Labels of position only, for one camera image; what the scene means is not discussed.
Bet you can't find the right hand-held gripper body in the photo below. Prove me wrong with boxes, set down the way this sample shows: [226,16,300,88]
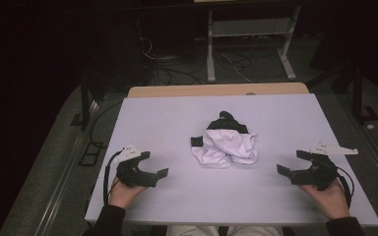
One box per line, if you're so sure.
[303,142,359,192]

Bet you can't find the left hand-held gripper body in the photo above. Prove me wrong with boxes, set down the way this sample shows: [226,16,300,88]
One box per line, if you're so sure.
[112,144,143,189]

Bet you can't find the white underwear with black waistband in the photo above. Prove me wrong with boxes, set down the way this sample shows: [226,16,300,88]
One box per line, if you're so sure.
[190,110,259,169]

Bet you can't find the person's left hand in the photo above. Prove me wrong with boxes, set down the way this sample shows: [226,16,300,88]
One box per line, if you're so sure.
[108,176,149,209]

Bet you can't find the person's right hand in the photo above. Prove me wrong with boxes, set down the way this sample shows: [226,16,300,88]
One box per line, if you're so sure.
[298,178,351,220]

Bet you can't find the white board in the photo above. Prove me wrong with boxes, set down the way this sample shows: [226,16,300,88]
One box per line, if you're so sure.
[84,92,378,228]

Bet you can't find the person's legs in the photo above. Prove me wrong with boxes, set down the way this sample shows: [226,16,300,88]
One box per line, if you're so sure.
[166,225,284,236]

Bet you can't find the black metal stand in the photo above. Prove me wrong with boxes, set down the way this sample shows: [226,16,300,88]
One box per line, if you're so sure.
[308,62,378,124]
[70,70,101,131]

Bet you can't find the white metal stand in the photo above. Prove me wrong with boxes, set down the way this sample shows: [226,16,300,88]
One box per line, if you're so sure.
[206,4,302,83]

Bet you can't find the right hand-held gripper cable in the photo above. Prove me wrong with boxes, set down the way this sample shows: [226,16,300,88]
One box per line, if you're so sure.
[336,166,355,209]

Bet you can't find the black floor cable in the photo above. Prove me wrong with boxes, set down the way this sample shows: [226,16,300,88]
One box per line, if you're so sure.
[89,99,123,148]

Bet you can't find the tangle of floor cables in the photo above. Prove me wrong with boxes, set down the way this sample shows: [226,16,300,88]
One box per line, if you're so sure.
[139,35,254,87]

